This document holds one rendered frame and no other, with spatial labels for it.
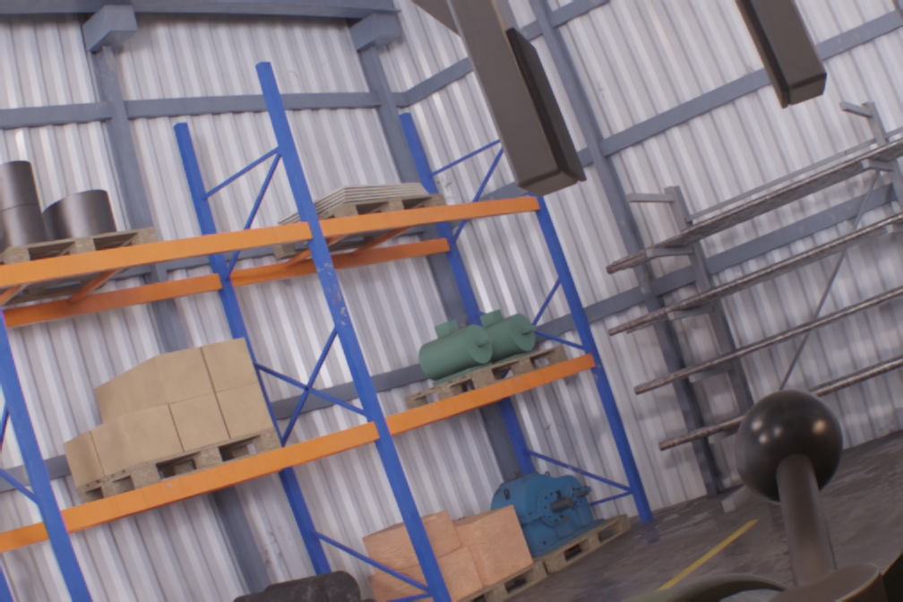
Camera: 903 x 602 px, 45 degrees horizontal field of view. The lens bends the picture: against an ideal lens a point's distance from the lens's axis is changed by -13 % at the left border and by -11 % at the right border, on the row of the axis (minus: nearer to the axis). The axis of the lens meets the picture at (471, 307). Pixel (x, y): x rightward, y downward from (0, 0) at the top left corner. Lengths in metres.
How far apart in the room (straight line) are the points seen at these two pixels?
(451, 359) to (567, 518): 1.65
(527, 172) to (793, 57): 0.08
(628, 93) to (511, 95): 10.34
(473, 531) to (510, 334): 1.94
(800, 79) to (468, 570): 8.53
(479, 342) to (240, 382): 2.64
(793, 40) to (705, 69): 10.03
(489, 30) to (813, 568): 0.16
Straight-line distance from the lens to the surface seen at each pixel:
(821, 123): 9.92
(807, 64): 0.30
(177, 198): 9.50
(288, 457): 7.46
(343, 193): 8.81
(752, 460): 0.29
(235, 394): 7.50
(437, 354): 9.68
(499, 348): 10.10
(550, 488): 9.97
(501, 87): 0.30
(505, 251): 11.40
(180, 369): 7.28
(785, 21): 0.30
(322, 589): 7.72
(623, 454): 10.34
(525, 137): 0.30
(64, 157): 8.99
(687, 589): 0.28
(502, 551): 9.04
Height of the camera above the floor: 1.36
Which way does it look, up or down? 5 degrees up
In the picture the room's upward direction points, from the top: 19 degrees counter-clockwise
